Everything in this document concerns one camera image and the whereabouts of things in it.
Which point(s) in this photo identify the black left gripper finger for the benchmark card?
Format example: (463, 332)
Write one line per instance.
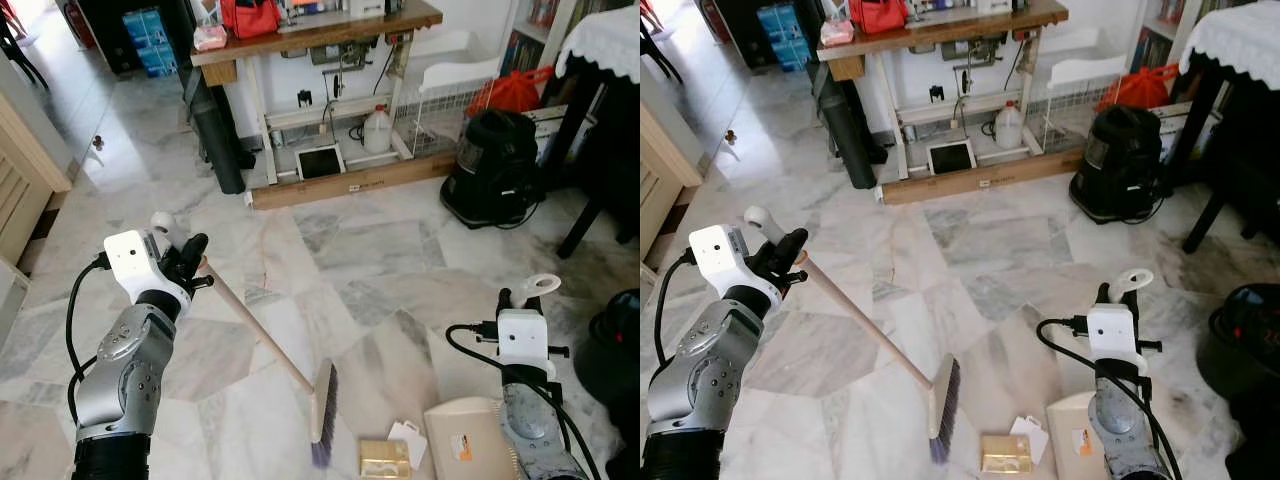
(192, 250)
(787, 247)

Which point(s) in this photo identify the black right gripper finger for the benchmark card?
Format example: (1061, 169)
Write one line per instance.
(505, 300)
(1103, 295)

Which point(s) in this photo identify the wooden broom with white cap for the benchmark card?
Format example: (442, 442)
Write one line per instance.
(945, 405)
(322, 410)

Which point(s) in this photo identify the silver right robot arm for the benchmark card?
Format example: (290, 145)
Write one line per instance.
(1120, 430)
(535, 430)

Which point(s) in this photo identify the black canister vacuum cleaner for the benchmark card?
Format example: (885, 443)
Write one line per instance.
(1120, 165)
(495, 170)

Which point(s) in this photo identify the louvred wooden door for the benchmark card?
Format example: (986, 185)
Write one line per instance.
(665, 170)
(20, 180)

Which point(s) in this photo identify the white paper card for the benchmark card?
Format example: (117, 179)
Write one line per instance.
(1030, 432)
(408, 440)

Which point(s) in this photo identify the sewing machine foot pedal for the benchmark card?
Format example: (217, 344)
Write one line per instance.
(951, 156)
(320, 160)

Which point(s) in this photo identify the black table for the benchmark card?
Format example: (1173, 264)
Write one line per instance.
(1250, 160)
(618, 170)

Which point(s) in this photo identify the small gold box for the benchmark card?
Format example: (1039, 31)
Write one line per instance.
(1005, 453)
(385, 458)

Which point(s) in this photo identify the blue cardboard box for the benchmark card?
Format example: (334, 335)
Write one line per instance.
(790, 52)
(158, 60)
(777, 20)
(145, 25)

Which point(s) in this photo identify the translucent plastic jug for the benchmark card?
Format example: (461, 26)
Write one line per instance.
(1008, 125)
(377, 130)

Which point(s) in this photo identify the red orange plastic bag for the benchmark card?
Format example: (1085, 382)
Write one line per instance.
(1140, 88)
(510, 90)

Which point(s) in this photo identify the pink plastic packet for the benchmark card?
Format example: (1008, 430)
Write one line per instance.
(837, 32)
(210, 38)

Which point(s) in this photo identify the wooden sewing machine table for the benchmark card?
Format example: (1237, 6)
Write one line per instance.
(330, 33)
(950, 30)

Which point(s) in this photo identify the white bookshelf with books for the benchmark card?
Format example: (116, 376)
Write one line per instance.
(1160, 30)
(540, 30)

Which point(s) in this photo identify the white lace tablecloth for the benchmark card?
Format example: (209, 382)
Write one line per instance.
(605, 40)
(1235, 40)

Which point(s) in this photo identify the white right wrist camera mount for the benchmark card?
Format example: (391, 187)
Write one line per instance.
(1115, 330)
(525, 335)

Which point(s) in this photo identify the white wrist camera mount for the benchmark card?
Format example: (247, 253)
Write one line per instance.
(1115, 330)
(130, 258)
(720, 255)
(525, 335)

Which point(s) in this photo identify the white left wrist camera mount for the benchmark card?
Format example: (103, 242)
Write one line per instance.
(720, 255)
(130, 258)

